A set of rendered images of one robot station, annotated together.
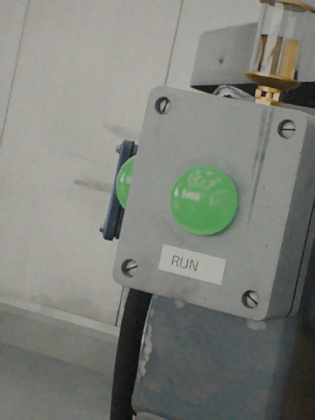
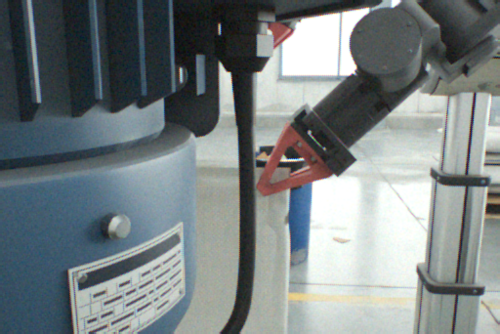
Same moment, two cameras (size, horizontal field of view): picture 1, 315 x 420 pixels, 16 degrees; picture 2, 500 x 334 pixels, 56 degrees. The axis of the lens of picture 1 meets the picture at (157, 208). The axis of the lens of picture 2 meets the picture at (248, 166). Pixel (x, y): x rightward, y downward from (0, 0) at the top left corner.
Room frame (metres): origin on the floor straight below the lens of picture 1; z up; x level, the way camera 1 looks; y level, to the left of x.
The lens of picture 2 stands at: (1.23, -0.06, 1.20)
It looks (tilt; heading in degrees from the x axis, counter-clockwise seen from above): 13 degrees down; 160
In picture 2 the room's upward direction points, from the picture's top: straight up
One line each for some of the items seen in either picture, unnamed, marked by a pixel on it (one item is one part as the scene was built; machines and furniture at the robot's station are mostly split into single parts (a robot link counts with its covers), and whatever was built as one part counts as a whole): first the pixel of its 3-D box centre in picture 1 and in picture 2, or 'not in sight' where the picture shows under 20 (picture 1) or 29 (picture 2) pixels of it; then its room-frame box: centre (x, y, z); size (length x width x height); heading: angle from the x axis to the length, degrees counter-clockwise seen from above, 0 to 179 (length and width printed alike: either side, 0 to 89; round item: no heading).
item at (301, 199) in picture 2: not in sight; (277, 204); (-1.33, 1.04, 0.32); 0.51 x 0.48 x 0.65; 155
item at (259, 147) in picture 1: (224, 203); not in sight; (0.49, -0.03, 1.28); 0.08 x 0.05 x 0.09; 65
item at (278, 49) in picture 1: (280, 42); not in sight; (0.56, -0.04, 1.37); 0.03 x 0.02 x 0.03; 65
